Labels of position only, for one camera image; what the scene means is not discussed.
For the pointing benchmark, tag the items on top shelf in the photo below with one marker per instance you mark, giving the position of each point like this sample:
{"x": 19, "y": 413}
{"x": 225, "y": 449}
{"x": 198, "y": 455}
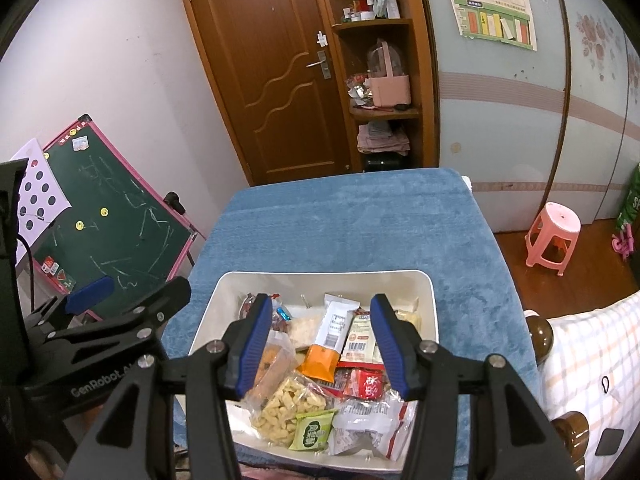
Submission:
{"x": 370, "y": 10}

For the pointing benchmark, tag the brown wooden door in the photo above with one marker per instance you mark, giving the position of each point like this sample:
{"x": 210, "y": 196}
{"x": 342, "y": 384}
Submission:
{"x": 286, "y": 119}

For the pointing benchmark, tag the silver door handle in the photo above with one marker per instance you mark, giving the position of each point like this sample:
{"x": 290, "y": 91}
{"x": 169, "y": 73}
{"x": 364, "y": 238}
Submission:
{"x": 323, "y": 64}

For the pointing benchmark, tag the puffed corn snack bag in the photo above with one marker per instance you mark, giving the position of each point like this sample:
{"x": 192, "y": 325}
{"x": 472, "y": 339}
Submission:
{"x": 296, "y": 396}

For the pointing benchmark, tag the wall poster chart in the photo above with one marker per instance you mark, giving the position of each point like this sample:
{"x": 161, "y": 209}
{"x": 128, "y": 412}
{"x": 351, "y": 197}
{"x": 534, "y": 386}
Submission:
{"x": 507, "y": 21}

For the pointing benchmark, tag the clear bag brown crackers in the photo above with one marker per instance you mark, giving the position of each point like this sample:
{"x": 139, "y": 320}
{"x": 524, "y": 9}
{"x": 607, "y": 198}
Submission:
{"x": 278, "y": 360}

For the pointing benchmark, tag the white dotted calibration sheet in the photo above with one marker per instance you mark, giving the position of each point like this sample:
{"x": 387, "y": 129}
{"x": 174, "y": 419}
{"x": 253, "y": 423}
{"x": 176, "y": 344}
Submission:
{"x": 41, "y": 199}

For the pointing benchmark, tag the brown wooden bed post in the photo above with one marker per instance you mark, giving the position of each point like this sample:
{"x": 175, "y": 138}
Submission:
{"x": 541, "y": 336}

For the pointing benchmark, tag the checked white bed sheet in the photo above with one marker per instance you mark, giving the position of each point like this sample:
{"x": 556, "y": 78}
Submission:
{"x": 593, "y": 368}

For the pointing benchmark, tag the green bag on cabinet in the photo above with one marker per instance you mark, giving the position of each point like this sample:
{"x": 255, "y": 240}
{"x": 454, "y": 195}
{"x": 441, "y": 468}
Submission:
{"x": 631, "y": 203}

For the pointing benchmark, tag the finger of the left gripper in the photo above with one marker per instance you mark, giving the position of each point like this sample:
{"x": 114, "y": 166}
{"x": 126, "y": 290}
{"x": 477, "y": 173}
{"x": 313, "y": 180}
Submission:
{"x": 134, "y": 331}
{"x": 61, "y": 310}

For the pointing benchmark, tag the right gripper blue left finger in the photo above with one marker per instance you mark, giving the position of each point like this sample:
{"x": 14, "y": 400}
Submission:
{"x": 245, "y": 340}

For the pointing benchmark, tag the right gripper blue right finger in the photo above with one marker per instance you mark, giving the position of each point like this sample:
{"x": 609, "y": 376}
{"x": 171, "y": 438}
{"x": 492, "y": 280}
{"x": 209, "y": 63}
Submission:
{"x": 398, "y": 342}

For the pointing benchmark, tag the white crumpled wrapper packet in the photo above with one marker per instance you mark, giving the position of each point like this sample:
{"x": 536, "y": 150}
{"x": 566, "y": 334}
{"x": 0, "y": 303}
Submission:
{"x": 383, "y": 427}

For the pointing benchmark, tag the red snack packet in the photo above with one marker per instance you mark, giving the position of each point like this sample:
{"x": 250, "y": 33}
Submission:
{"x": 362, "y": 384}

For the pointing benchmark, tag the folded pink cloth stack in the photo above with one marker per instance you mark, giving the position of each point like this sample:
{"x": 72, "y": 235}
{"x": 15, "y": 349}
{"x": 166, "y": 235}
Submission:
{"x": 380, "y": 137}

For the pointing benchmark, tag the blue white snack packet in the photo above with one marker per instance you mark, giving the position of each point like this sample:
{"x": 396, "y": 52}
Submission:
{"x": 280, "y": 311}

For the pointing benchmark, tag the white orange snack packet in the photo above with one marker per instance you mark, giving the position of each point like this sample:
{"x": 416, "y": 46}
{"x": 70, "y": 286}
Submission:
{"x": 323, "y": 355}

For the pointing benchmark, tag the Lipo white red packet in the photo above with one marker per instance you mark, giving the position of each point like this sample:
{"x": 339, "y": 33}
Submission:
{"x": 360, "y": 346}

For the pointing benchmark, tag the green chalkboard pink frame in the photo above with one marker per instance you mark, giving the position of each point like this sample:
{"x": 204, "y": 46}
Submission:
{"x": 116, "y": 226}

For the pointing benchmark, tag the red candy clear wrapper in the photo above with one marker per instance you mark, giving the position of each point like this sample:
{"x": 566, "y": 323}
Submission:
{"x": 246, "y": 305}

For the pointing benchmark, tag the white plastic bin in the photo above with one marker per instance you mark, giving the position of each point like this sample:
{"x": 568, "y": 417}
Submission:
{"x": 303, "y": 294}

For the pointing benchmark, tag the green snack packet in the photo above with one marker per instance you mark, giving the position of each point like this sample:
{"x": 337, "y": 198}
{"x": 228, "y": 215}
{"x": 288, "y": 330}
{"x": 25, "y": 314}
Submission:
{"x": 312, "y": 430}

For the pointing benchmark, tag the pink plastic stool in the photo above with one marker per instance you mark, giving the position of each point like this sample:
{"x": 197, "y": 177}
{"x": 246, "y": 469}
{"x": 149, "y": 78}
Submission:
{"x": 555, "y": 226}

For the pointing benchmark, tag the wooden shelf unit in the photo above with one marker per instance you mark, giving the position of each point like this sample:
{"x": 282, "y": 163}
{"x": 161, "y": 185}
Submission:
{"x": 412, "y": 36}

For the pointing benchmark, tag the blue fuzzy table cloth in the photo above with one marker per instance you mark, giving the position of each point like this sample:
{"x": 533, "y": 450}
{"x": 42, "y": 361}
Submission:
{"x": 418, "y": 219}

